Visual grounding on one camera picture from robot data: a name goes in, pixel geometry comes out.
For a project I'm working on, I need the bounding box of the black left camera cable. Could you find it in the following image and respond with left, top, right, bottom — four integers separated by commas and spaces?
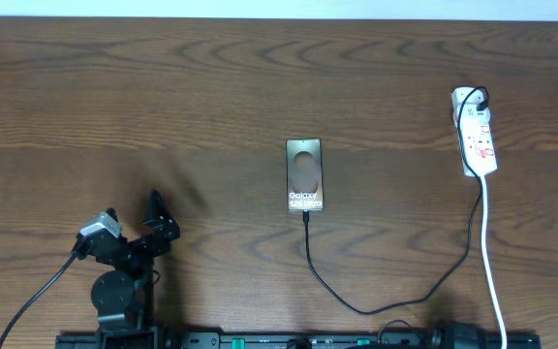
0, 249, 84, 349

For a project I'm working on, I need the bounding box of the black USB charging cable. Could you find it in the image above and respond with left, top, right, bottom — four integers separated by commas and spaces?
301, 85, 491, 317

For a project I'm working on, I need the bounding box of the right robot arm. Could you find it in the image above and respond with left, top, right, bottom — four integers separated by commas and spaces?
427, 321, 487, 349

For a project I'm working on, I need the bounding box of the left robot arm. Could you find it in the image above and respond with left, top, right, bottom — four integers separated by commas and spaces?
57, 189, 180, 348

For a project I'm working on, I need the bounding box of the white power strip cord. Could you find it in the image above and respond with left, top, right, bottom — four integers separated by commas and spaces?
480, 174, 509, 349

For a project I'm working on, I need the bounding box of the black Galaxy smartphone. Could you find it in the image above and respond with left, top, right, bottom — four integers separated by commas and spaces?
286, 139, 325, 211

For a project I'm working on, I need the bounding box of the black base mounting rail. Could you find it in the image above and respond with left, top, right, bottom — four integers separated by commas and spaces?
55, 330, 542, 349

